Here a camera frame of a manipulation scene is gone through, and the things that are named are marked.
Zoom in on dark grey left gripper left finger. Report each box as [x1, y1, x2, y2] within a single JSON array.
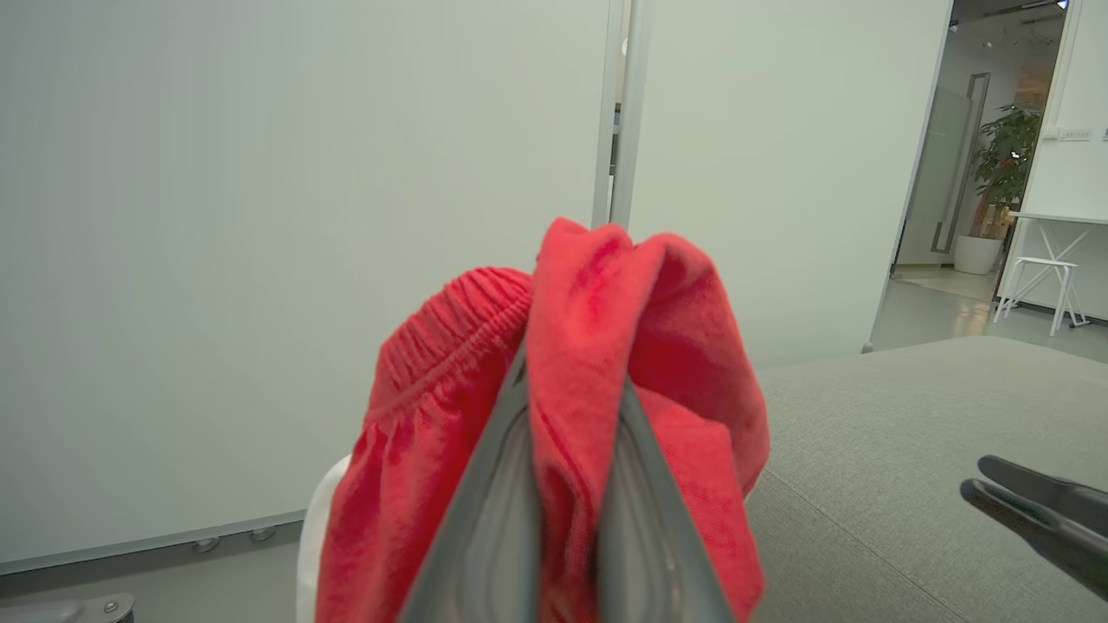
[[398, 340, 546, 623]]

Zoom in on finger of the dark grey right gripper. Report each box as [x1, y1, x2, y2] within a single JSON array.
[[977, 454, 1108, 523], [959, 478, 1108, 603]]

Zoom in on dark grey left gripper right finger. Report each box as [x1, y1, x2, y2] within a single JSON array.
[[596, 374, 738, 623]]

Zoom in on red shorts with elastic waistband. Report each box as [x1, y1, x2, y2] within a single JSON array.
[[314, 216, 771, 623]]

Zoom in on grey fabric sofa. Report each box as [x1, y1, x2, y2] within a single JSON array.
[[743, 335, 1108, 623]]

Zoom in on white stool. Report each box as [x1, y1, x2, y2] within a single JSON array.
[[992, 256, 1092, 337]]

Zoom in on white plant pot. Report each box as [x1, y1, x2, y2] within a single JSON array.
[[954, 234, 1004, 276]]

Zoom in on white table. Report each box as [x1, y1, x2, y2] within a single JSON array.
[[1007, 211, 1108, 323]]

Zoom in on green potted plant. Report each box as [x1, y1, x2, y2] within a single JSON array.
[[969, 104, 1045, 240]]

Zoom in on white partition panel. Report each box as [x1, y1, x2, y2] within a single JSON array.
[[0, 0, 626, 576], [610, 0, 956, 373]]

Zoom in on grey partition leg with caster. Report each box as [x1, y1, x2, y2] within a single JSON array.
[[0, 593, 137, 623]]

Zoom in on glass door with metal handle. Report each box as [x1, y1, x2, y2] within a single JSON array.
[[897, 72, 993, 267]]

